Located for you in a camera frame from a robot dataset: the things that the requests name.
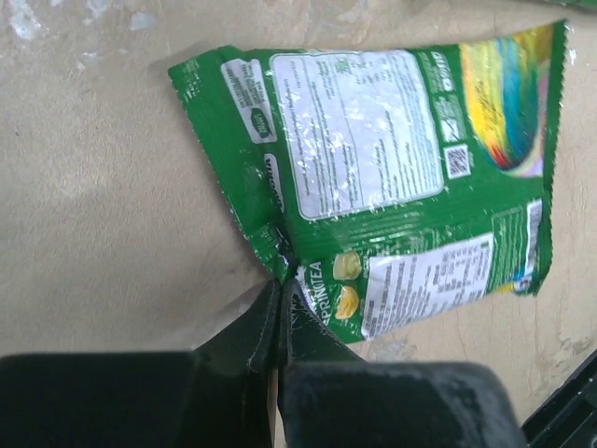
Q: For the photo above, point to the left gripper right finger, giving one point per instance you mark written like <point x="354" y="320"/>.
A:
<point x="331" y="397"/>

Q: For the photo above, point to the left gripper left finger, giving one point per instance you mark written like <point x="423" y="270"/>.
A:
<point x="215" y="395"/>

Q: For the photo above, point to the green snack packet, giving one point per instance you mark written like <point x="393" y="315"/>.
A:
<point x="394" y="184"/>

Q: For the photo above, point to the yellow green Fox's candy bag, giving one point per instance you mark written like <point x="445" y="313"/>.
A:
<point x="589" y="4"/>

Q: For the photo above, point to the black base frame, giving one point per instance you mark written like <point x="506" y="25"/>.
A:
<point x="567" y="418"/>

